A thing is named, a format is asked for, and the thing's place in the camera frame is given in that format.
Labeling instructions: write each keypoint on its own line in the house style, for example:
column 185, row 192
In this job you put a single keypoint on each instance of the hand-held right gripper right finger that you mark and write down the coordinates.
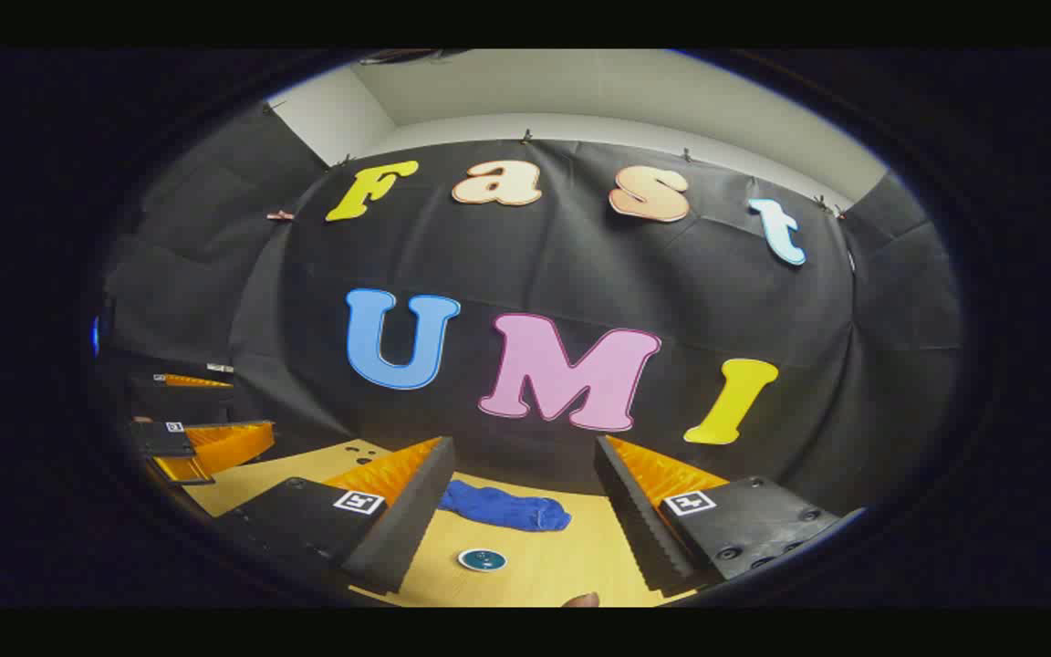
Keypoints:
column 635, row 522

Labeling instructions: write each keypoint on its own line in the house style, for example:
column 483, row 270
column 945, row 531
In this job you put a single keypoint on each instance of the blue towel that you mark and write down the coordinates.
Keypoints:
column 498, row 507

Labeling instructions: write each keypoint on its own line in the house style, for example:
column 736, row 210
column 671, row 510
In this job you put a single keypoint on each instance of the white teacup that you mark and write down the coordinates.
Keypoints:
column 462, row 560

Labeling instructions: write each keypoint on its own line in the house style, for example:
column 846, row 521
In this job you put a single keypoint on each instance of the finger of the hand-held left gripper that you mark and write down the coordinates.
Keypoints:
column 161, row 440
column 197, row 381

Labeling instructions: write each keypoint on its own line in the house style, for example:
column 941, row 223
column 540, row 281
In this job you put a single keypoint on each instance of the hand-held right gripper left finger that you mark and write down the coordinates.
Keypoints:
column 413, row 527

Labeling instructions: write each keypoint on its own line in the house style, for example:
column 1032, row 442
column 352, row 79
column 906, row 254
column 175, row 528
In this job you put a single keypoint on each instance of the black backdrop cloth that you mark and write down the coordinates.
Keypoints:
column 580, row 265

